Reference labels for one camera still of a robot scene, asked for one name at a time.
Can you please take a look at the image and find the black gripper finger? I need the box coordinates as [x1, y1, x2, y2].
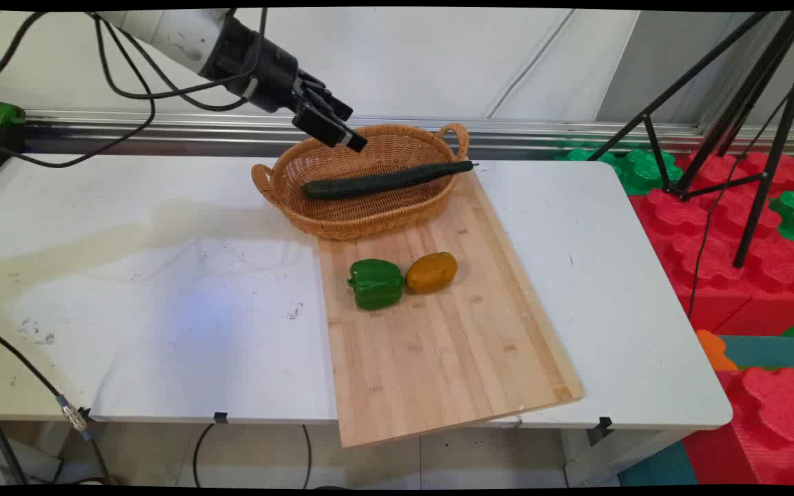
[297, 70, 355, 123]
[292, 100, 369, 154]

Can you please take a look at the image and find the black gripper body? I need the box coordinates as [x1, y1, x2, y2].
[201, 15, 323, 115]

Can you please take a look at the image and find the yellow mango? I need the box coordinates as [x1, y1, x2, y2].
[405, 252, 458, 295]

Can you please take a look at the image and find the dark green cucumber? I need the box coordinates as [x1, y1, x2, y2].
[301, 161, 475, 201]

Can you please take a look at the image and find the woven wicker basket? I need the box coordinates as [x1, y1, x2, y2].
[251, 123, 471, 241]

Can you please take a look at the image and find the green bell pepper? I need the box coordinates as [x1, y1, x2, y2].
[347, 258, 405, 311]

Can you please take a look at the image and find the bamboo cutting board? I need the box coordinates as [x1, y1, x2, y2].
[316, 171, 585, 449]

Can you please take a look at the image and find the large red foam block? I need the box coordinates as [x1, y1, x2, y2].
[628, 152, 794, 336]

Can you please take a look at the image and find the black tripod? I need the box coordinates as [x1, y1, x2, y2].
[587, 10, 794, 269]

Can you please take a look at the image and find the white table leg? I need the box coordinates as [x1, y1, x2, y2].
[562, 427, 698, 487]

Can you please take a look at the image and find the orange foam piece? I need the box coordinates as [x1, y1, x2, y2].
[696, 329, 740, 372]

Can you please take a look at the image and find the teal foam mat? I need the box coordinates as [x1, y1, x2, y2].
[717, 335, 794, 370]

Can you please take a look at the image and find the short black arm cable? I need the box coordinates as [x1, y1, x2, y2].
[92, 12, 268, 113]

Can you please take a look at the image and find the long black arm cable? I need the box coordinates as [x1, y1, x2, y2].
[0, 17, 158, 169]

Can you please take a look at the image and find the aluminium rail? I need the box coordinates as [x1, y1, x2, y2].
[23, 109, 794, 158]

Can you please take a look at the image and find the black cable under table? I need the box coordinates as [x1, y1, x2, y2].
[192, 423, 313, 488]

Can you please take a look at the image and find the cable with metal connector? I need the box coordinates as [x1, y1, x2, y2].
[0, 321, 114, 485]

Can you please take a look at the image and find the thin black tripod cable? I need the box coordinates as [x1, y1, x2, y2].
[685, 90, 792, 322]

